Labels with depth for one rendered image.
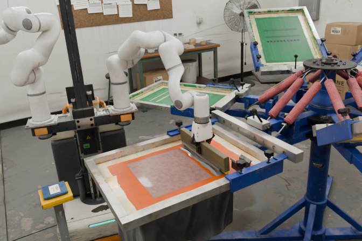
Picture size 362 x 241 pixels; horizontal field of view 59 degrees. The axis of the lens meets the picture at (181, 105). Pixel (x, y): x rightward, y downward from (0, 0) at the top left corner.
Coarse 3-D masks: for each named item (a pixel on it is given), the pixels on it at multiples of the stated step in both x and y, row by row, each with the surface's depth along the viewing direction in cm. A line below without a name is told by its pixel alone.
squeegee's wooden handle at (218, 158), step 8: (184, 128) 177; (184, 136) 175; (192, 144) 168; (200, 144) 160; (208, 144) 157; (208, 152) 155; (216, 152) 149; (216, 160) 150; (224, 160) 144; (224, 168) 146
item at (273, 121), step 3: (267, 120) 184; (270, 120) 184; (273, 120) 184; (276, 120) 183; (270, 123) 180; (273, 123) 180; (276, 123) 181; (279, 123) 182; (273, 126) 180; (276, 126) 182; (279, 126) 183; (273, 129) 181; (276, 129) 182; (279, 129) 183
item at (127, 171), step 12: (180, 144) 181; (216, 144) 179; (144, 156) 170; (156, 156) 170; (168, 156) 169; (180, 156) 168; (108, 168) 160; (120, 168) 160; (132, 168) 159; (144, 168) 158; (156, 168) 158; (168, 168) 157; (120, 180) 150; (132, 180) 149
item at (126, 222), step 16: (144, 144) 176; (160, 144) 180; (240, 144) 171; (96, 160) 164; (96, 176) 147; (112, 192) 135; (192, 192) 132; (208, 192) 133; (112, 208) 126; (160, 208) 123; (176, 208) 127; (128, 224) 117
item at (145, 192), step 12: (228, 156) 165; (180, 168) 156; (192, 168) 156; (204, 168) 155; (144, 180) 148; (156, 180) 148; (168, 180) 147; (180, 180) 147; (192, 180) 146; (204, 180) 146; (132, 192) 140; (144, 192) 140; (156, 192) 139; (168, 192) 139; (180, 192) 138; (144, 204) 132
